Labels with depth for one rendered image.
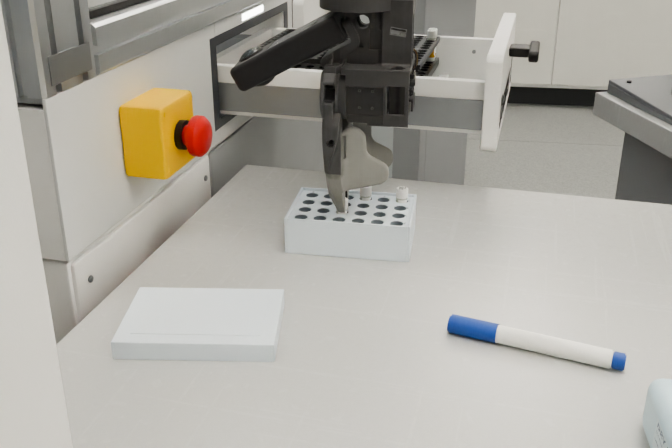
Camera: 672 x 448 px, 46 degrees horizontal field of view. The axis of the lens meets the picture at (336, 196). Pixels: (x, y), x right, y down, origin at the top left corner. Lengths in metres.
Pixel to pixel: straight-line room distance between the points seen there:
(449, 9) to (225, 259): 1.30
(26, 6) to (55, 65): 0.05
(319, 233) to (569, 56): 3.35
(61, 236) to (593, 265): 0.49
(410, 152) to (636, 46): 2.22
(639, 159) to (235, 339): 0.92
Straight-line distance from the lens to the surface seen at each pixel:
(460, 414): 0.58
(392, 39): 0.71
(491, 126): 0.89
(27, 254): 0.26
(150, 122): 0.75
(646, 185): 1.38
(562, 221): 0.89
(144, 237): 0.83
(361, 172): 0.74
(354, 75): 0.71
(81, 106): 0.71
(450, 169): 2.10
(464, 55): 1.14
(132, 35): 0.79
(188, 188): 0.92
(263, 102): 0.96
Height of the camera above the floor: 1.11
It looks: 23 degrees down
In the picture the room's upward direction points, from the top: straight up
